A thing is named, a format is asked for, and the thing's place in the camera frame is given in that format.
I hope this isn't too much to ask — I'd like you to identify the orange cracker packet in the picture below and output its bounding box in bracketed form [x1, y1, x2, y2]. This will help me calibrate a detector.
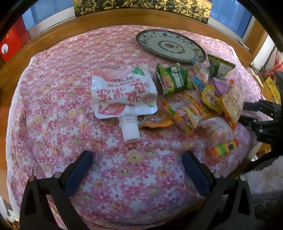
[221, 80, 244, 131]

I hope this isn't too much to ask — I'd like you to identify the clear candy bag rainbow strip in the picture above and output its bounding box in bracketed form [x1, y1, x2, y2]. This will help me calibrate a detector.
[199, 117, 239, 158]

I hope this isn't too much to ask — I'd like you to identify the purple snack packet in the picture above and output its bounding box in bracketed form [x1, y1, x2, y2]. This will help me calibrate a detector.
[212, 77, 229, 97]

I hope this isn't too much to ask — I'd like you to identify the yellow pickle snack packet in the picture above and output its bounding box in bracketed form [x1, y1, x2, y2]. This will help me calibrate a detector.
[202, 85, 223, 116]

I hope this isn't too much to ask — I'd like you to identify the small green snack bag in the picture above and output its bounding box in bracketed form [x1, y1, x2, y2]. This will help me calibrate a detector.
[207, 54, 236, 80]

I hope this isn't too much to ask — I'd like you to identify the clear gummy candy bag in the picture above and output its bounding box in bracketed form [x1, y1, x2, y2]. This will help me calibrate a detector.
[161, 93, 212, 139]

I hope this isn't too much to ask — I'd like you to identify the large green snack bag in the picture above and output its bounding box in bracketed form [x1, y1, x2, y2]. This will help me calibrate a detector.
[155, 63, 196, 95]

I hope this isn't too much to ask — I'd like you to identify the orange snack packet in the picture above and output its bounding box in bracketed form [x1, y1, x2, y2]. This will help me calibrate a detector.
[138, 111, 174, 128]

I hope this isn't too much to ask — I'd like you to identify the white pink jelly drink pouch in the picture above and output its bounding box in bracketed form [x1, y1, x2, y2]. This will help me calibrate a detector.
[91, 64, 158, 143]

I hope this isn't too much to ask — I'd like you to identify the blue white patterned plate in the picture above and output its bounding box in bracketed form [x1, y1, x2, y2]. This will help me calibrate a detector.
[136, 29, 207, 64]

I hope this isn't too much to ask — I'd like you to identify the white fluffy sleeve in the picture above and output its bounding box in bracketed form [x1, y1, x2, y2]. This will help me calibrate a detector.
[245, 156, 282, 226]

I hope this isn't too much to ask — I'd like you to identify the pink floral bed sheet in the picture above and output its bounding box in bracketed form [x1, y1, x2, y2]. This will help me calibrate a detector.
[6, 25, 263, 229]

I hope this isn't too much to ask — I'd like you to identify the clear blue candy packet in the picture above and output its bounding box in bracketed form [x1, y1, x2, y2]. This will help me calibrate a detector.
[192, 62, 210, 90]

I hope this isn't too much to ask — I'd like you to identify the sunflower painting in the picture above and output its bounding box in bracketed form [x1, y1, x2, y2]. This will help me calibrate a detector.
[73, 0, 212, 24]

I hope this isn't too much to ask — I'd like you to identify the wooden headboard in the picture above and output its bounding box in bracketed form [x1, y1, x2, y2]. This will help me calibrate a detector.
[1, 8, 252, 91]

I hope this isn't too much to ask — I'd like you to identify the red box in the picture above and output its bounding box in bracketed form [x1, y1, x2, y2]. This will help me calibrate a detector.
[1, 16, 30, 62]

